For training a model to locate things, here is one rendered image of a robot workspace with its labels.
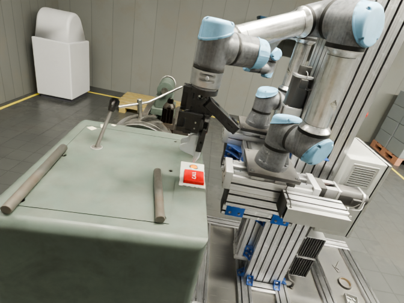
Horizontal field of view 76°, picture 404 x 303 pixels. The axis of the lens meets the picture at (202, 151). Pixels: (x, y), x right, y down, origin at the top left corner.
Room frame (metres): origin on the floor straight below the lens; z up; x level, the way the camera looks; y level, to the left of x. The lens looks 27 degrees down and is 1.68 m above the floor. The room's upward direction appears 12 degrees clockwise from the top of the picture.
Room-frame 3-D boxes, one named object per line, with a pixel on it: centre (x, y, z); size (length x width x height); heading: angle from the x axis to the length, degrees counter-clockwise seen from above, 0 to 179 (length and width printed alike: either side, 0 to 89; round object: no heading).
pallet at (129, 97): (4.57, 1.04, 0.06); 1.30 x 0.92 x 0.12; 92
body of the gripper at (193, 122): (0.64, 0.04, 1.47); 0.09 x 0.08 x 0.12; 95
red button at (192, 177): (0.64, 0.01, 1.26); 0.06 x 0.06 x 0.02; 7
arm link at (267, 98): (1.53, -0.31, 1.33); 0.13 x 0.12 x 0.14; 113
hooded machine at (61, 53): (4.39, 2.63, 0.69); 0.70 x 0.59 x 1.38; 2
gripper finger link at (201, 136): (0.62, 0.01, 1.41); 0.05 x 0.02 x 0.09; 5
